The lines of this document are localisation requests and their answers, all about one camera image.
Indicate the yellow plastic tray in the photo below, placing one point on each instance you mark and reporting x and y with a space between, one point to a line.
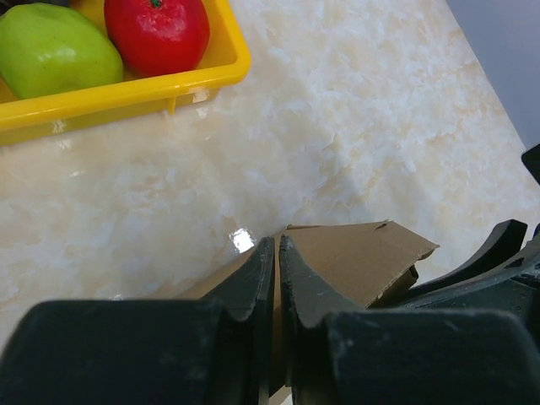
226 62

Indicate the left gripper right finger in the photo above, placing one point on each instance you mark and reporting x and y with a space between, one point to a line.
475 342

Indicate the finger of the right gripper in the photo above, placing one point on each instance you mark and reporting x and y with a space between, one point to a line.
472 274

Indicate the red tomato fruit front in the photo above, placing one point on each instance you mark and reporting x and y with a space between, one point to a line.
158 37

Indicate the light green apple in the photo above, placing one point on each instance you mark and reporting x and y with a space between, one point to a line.
48 49

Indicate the brown cardboard box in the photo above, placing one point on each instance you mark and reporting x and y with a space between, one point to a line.
366 263

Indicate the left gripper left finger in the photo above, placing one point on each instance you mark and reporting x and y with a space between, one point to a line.
213 350

